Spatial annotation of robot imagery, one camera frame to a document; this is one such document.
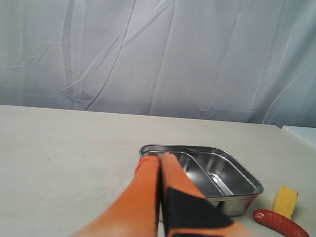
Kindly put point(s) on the white backdrop curtain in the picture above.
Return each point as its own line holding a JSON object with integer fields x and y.
{"x": 232, "y": 60}

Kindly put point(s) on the red sausage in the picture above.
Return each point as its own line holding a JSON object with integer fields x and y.
{"x": 278, "y": 223}

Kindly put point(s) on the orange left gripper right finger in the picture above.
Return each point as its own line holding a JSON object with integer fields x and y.
{"x": 186, "y": 211}

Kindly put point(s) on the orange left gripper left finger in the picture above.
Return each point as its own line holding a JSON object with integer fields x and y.
{"x": 135, "y": 212}

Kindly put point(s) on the stainless steel lunch box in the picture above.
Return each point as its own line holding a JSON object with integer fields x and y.
{"x": 226, "y": 183}

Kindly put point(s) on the yellow cheese wedge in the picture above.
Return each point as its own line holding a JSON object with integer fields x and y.
{"x": 285, "y": 201}

